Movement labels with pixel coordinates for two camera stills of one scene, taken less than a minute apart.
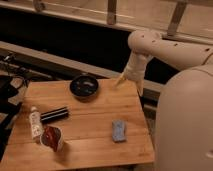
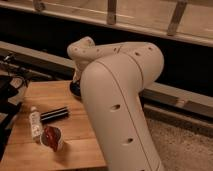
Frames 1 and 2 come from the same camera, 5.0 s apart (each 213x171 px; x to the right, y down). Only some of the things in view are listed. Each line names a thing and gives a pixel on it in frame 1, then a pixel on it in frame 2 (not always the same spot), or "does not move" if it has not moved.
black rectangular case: [55, 114] does not move
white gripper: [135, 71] → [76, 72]
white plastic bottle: [35, 123] does not move
